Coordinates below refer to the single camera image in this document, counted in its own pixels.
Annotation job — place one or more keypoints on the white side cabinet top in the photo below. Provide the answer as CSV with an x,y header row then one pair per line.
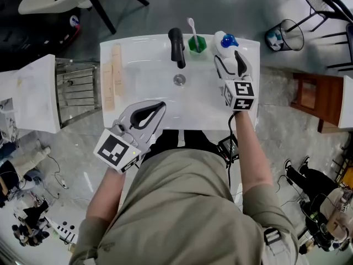
x,y
30,92

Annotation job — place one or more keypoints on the person's right forearm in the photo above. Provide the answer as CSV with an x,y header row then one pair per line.
x,y
252,153

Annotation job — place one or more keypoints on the green cup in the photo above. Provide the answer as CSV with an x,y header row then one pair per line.
x,y
202,45

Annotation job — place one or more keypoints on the white ceramic sink basin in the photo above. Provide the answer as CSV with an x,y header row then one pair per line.
x,y
193,106

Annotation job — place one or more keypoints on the white toothbrush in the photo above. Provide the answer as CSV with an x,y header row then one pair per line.
x,y
193,30

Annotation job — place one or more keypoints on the brown wooden stool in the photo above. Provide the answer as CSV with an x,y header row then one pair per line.
x,y
328,98

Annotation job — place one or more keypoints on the white panel with holes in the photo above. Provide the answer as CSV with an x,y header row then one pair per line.
x,y
66,228

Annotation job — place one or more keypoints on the person's black shorts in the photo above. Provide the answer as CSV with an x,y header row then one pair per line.
x,y
171,142

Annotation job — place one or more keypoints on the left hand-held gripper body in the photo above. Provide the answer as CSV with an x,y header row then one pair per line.
x,y
115,150

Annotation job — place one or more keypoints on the metal sink drain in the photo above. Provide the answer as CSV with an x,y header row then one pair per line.
x,y
179,79

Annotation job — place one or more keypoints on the person's left forearm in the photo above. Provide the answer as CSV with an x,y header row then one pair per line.
x,y
106,195

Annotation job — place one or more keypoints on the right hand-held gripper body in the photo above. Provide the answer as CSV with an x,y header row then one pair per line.
x,y
240,95

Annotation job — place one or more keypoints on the black waist device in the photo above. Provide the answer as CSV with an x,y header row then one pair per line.
x,y
229,148

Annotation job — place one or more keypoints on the black equipment case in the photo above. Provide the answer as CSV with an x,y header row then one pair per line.
x,y
27,43

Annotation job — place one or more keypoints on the black faucet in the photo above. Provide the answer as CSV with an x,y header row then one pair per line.
x,y
177,47

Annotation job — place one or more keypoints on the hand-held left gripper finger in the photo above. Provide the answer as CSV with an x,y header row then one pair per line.
x,y
138,106
154,128

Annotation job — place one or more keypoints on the white bottle with blue pump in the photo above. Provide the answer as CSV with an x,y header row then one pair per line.
x,y
220,47

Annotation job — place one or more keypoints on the dark frame chair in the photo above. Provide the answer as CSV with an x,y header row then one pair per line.
x,y
350,43

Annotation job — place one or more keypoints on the person's olive shirt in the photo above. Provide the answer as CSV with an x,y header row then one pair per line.
x,y
179,217

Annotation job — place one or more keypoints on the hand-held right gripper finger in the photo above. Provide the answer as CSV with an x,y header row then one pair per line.
x,y
222,69
244,66

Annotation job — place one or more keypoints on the steel rack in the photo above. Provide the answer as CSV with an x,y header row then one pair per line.
x,y
77,92

